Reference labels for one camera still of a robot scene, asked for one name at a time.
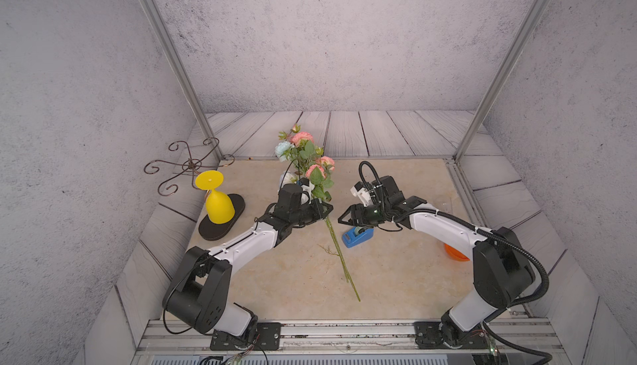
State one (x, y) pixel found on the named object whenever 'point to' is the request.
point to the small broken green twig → (328, 250)
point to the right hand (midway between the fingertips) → (345, 222)
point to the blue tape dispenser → (356, 236)
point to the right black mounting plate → (428, 335)
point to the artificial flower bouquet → (307, 162)
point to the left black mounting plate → (268, 338)
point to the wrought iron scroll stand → (192, 165)
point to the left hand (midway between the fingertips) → (337, 208)
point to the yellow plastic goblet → (219, 206)
